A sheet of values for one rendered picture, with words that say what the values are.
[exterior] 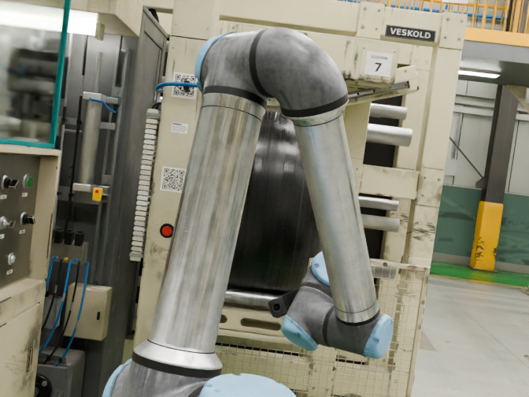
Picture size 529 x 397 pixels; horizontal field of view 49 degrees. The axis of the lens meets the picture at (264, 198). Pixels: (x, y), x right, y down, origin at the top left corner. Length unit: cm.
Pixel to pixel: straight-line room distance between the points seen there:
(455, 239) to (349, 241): 1023
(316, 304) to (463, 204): 1006
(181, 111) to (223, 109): 85
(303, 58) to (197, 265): 37
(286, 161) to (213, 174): 66
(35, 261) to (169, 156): 49
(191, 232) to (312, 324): 40
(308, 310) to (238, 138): 45
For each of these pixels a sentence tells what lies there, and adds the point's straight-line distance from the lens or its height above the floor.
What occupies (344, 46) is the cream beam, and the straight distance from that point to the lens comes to 212.
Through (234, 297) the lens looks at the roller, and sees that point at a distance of 177.
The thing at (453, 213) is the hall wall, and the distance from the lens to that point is 1124.
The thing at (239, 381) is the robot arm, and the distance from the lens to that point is 93.
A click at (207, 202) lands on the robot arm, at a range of 96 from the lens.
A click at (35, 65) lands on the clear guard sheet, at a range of 161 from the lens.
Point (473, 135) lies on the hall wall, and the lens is 1140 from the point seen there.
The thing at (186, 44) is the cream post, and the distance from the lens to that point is 186.
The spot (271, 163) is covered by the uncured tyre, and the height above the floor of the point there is 131.
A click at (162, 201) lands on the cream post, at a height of 115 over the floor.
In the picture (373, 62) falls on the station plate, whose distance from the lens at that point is 212.
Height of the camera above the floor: 129
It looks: 3 degrees down
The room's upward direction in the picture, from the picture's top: 7 degrees clockwise
